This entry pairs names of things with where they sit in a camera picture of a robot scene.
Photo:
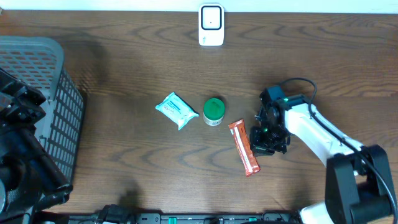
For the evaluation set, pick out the green lid jar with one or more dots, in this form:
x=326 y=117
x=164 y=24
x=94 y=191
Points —
x=213 y=111

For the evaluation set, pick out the white barcode scanner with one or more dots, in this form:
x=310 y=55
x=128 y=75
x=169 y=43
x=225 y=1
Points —
x=211 y=25

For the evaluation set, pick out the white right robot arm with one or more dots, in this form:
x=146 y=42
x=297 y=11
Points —
x=359 y=186

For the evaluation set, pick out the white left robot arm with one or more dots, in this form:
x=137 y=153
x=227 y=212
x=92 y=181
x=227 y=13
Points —
x=30 y=180

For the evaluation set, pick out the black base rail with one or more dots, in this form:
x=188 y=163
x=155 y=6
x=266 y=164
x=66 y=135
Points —
x=114 y=214

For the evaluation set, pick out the teal wet wipes pack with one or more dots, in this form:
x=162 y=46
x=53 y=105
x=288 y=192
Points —
x=176 y=110

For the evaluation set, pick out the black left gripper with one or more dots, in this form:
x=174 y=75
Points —
x=15 y=102

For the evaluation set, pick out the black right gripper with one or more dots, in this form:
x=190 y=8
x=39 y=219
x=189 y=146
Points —
x=260 y=148

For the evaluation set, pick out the red orange snack bar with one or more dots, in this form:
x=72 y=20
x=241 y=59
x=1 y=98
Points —
x=243 y=146

